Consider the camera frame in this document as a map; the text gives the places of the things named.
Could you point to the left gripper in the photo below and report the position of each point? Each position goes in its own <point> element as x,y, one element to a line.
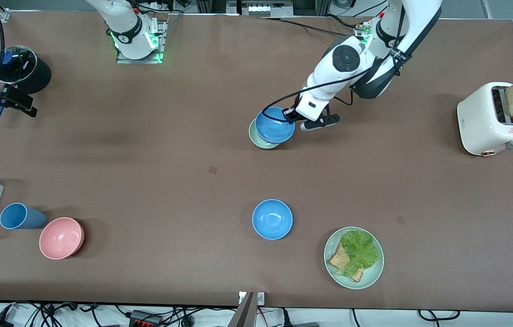
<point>291,115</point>

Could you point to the blue bowl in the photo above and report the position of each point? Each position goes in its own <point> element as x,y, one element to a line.
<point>272,219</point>
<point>274,129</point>

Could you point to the pale green bowl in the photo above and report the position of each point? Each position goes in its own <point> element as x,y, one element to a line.
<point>256,141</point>

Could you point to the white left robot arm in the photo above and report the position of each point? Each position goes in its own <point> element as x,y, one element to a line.
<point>329,86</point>

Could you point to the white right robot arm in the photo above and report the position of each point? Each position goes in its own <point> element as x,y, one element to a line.
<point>125,22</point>

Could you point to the pink bowl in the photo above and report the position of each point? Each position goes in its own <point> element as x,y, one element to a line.
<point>61,238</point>

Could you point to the glass lid with blue knob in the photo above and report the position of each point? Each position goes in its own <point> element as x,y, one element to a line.
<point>20,68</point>

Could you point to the brown tape patch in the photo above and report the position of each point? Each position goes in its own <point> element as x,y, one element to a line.
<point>213,169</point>

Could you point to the control box with connectors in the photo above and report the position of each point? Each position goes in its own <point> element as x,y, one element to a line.
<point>261,7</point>

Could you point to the blue cup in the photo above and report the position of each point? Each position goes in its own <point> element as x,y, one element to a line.
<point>20,216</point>

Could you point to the brown bread slice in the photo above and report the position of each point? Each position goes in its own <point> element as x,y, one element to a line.
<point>339,260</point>

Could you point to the green lettuce leaf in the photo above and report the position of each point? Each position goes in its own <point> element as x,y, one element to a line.
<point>358,252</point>

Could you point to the pale green plate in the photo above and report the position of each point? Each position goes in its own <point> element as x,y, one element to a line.
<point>372,277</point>

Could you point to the cream white toaster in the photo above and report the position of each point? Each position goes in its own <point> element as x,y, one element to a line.
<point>481,118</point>

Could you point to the aluminium frame post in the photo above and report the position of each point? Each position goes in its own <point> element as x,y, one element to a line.
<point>2,16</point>

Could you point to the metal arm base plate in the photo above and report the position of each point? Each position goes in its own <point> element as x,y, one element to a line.
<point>365,34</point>
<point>140,58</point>

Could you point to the aluminium camera mount profile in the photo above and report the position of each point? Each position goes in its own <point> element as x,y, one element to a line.
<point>247,313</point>

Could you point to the black power strip red switch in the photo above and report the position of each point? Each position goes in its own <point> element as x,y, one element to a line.
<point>145,319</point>

